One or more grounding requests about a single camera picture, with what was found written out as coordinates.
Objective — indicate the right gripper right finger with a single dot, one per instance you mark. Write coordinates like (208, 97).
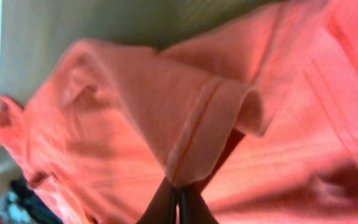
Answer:
(192, 207)

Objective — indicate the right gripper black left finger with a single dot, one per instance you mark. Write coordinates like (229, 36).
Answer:
(163, 207)

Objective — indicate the folded navy garment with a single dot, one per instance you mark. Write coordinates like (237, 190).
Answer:
(28, 200)

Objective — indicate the folded grey garment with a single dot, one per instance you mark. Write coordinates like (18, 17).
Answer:
(13, 213)

